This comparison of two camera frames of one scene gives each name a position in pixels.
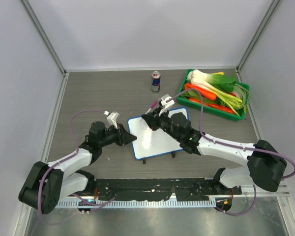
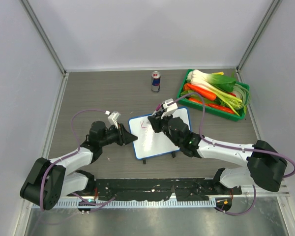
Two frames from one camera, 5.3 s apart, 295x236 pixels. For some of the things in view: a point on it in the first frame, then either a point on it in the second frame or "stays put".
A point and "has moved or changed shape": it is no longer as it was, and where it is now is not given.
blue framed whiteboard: [150, 143] stays put
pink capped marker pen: [154, 104] has moved or changed shape
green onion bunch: [236, 100] stays put
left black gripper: [123, 137] stays put
